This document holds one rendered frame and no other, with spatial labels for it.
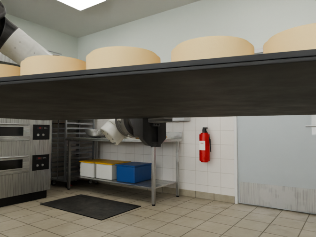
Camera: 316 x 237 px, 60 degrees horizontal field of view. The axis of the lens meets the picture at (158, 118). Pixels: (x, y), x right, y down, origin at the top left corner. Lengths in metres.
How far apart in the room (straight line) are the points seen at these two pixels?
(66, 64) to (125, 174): 4.01
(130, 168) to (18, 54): 3.38
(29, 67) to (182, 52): 0.10
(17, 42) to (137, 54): 0.75
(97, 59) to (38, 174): 4.25
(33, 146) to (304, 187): 3.63
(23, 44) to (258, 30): 3.51
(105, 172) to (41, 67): 4.30
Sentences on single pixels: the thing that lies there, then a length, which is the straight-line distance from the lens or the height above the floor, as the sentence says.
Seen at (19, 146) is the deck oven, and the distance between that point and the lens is 4.23.
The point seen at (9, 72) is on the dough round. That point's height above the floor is 1.02.
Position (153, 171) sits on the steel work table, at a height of 0.45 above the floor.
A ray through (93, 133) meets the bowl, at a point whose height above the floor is 0.95.
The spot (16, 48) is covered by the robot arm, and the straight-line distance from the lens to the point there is 0.90.
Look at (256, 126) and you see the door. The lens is 3.90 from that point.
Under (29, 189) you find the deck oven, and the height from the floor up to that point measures 0.17.
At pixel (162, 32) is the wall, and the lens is 4.80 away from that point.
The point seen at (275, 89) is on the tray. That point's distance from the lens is 0.20.
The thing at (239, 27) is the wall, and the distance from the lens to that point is 4.19.
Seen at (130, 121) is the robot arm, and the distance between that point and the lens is 0.63.
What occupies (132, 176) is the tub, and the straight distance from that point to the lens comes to 4.11.
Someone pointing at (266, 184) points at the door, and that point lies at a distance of 3.92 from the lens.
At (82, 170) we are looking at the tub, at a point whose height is 0.33.
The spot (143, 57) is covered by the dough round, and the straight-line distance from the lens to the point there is 0.17.
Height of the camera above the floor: 0.97
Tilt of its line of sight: 3 degrees up
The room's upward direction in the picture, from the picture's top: straight up
